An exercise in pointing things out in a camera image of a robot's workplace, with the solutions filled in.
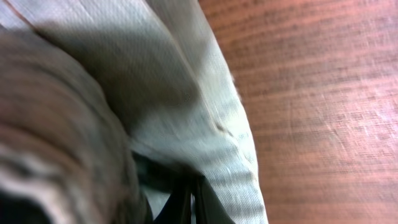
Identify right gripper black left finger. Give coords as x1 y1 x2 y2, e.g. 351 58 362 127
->
153 181 192 224

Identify light blue denim shorts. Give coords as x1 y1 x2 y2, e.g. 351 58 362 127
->
1 0 268 224

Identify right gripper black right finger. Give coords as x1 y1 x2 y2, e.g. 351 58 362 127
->
194 176 235 224

